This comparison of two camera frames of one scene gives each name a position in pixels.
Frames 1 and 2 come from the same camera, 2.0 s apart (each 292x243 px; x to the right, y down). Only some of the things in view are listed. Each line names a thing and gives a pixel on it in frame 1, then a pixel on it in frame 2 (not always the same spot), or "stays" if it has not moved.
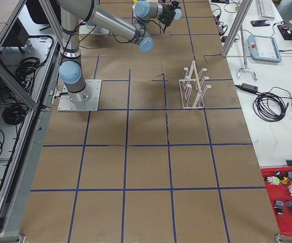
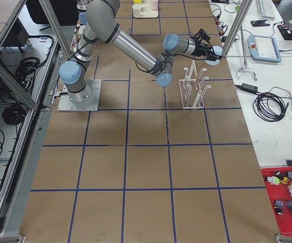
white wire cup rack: [192, 87] stays
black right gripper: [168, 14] to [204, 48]
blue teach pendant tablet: [263, 48] stays
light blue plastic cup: [178, 14] to [218, 51]
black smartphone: [260, 23] stays
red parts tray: [285, 185] stays
